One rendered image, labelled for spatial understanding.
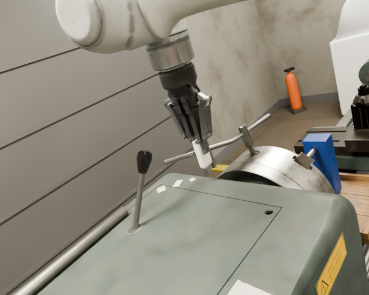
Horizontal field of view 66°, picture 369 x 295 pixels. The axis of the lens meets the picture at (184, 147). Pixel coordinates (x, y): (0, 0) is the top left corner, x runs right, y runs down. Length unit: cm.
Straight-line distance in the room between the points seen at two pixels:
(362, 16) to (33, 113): 323
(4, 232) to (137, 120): 138
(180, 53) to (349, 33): 325
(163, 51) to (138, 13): 17
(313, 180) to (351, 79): 312
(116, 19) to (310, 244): 39
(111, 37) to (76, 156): 212
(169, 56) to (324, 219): 38
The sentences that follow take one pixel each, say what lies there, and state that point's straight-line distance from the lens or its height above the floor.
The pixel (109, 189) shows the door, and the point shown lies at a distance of 263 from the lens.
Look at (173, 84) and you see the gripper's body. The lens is 57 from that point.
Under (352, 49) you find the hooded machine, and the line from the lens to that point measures 372.
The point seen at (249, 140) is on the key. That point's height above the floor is 128.
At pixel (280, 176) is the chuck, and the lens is 69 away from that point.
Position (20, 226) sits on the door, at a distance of 241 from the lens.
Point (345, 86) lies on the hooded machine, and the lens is 385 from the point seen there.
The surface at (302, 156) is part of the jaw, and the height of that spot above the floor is 119.
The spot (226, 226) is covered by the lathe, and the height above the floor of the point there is 125.
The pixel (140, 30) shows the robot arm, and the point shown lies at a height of 160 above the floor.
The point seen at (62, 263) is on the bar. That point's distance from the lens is 64.
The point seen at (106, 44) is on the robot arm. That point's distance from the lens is 39.
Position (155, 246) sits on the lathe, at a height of 125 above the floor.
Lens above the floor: 157
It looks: 20 degrees down
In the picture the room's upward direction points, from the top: 22 degrees counter-clockwise
